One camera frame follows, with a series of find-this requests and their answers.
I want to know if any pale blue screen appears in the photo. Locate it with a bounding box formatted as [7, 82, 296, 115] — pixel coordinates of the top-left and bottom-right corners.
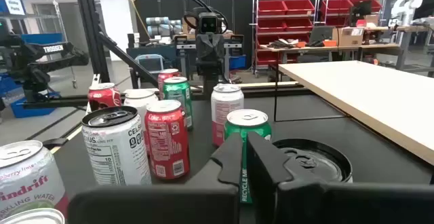
[134, 53, 166, 75]

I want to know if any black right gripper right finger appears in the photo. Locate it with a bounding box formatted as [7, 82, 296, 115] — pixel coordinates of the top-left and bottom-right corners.
[246, 132, 434, 224]

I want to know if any red Coca-Cola can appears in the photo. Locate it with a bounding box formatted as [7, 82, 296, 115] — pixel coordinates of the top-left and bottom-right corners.
[157, 68, 181, 100]
[144, 99, 191, 181]
[87, 82, 122, 113]

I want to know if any blue plastic bin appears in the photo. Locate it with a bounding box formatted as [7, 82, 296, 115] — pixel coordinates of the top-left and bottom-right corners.
[229, 54, 248, 71]
[20, 33, 64, 45]
[9, 93, 62, 119]

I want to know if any white and blue sign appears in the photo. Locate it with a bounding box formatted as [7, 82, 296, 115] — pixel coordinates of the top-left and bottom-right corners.
[2, 0, 27, 16]

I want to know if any white Celsius can black lid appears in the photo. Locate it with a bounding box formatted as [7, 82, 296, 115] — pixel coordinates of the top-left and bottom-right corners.
[271, 138, 354, 184]
[81, 105, 153, 187]

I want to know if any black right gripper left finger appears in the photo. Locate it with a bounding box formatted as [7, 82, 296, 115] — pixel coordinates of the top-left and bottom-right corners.
[67, 132, 244, 224]

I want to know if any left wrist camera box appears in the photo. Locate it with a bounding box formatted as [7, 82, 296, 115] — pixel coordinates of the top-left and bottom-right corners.
[198, 12, 220, 35]

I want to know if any cardboard box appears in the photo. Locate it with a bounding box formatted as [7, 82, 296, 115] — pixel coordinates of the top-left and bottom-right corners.
[331, 26, 366, 48]

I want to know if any white and red Spindrift can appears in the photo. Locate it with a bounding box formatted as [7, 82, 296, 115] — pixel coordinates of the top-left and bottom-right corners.
[0, 140, 68, 220]
[123, 88, 160, 155]
[210, 83, 245, 147]

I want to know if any wooden shelf with black legs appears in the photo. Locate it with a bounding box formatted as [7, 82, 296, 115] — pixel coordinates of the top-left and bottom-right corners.
[273, 60, 434, 166]

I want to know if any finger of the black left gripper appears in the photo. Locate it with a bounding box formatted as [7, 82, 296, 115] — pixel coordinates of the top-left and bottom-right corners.
[210, 33, 225, 62]
[195, 35, 211, 62]

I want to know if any wooden workbench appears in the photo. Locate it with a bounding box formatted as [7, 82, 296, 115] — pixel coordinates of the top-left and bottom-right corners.
[259, 42, 403, 79]
[364, 22, 434, 74]

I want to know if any red plastic storage bin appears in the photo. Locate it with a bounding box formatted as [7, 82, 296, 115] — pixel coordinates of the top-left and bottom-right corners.
[320, 14, 350, 27]
[348, 0, 383, 14]
[320, 0, 354, 15]
[283, 0, 316, 16]
[283, 17, 314, 33]
[257, 0, 288, 16]
[256, 33, 311, 48]
[256, 18, 286, 34]
[256, 50, 299, 65]

